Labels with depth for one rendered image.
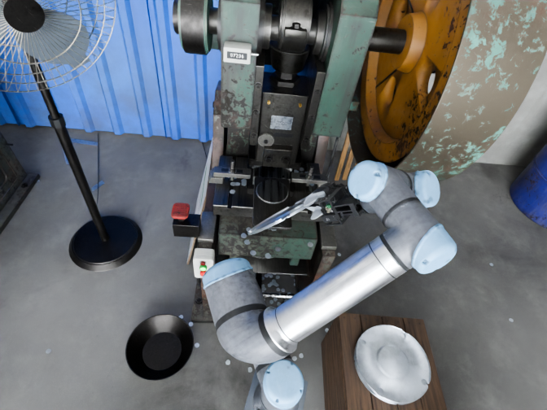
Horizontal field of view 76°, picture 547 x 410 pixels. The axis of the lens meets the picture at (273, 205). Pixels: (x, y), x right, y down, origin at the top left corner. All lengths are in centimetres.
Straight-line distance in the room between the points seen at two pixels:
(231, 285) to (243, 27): 64
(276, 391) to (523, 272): 199
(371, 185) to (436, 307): 167
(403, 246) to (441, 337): 159
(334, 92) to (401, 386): 109
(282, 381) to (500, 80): 92
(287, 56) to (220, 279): 67
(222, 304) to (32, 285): 158
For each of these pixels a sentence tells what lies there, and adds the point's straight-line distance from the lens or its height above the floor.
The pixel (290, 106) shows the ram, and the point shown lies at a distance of 116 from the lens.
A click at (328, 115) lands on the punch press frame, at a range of 114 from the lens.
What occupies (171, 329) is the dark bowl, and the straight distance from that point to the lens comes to 189.
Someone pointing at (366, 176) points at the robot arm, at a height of 133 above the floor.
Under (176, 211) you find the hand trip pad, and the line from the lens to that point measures 130.
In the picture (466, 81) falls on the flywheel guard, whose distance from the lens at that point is 86.
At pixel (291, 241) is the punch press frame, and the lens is 140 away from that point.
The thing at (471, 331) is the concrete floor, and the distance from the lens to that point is 229.
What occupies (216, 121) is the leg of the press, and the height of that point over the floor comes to 81.
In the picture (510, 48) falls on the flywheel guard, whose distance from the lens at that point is 89.
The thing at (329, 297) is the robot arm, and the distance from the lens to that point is 64.
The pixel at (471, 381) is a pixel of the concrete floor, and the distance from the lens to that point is 216.
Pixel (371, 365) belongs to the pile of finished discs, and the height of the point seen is 38.
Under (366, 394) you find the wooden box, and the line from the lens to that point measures 152.
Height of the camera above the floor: 174
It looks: 48 degrees down
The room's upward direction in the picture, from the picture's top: 9 degrees clockwise
